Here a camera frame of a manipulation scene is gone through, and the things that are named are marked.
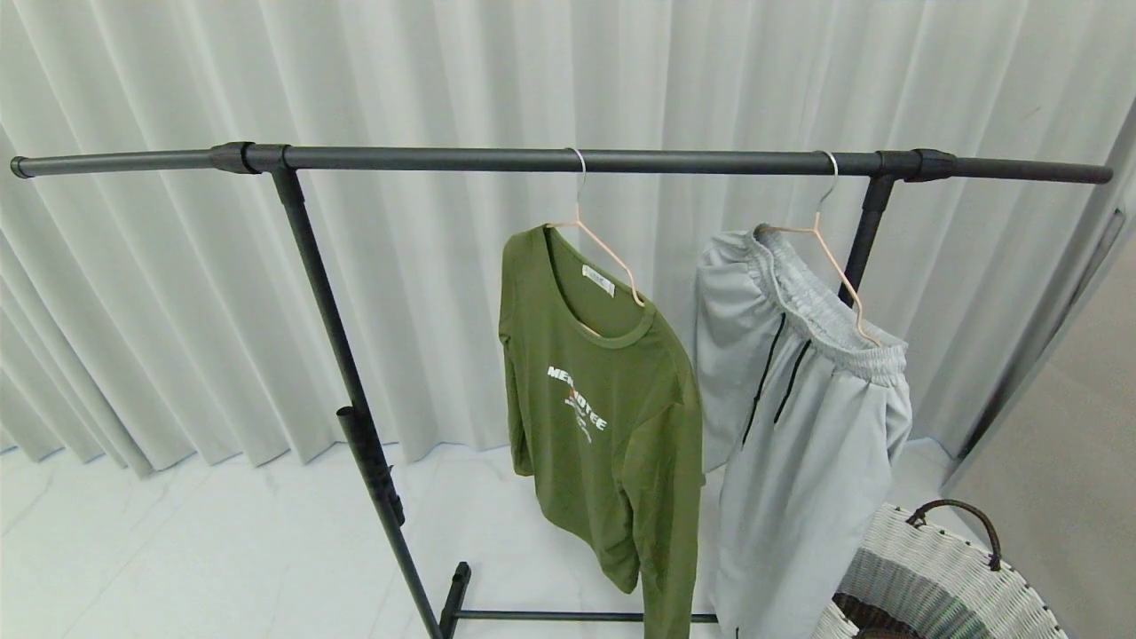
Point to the pink clothes hanger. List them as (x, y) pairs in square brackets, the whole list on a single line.
[(581, 217), (832, 257)]

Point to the pale grey garment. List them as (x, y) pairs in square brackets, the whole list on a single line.
[(799, 461)]

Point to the green sleeveless shirt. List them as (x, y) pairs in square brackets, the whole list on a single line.
[(612, 444)]

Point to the black clothes rack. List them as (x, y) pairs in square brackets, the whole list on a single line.
[(532, 161)]

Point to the white curtain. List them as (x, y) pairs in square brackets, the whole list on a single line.
[(444, 71)]

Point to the white laundry basket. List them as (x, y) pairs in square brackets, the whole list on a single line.
[(958, 586)]

